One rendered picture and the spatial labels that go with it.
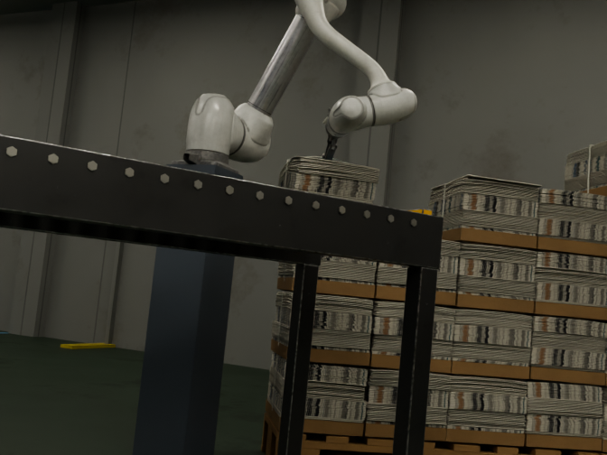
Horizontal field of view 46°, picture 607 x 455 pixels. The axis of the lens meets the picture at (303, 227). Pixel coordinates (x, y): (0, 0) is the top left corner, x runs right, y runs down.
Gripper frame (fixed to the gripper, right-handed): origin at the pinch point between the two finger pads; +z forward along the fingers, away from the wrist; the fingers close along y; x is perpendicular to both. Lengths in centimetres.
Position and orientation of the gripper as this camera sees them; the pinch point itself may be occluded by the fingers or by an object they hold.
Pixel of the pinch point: (325, 140)
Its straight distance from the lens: 264.1
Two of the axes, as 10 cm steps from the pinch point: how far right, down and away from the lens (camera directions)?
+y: -0.9, 9.9, -1.5
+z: -1.8, 1.3, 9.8
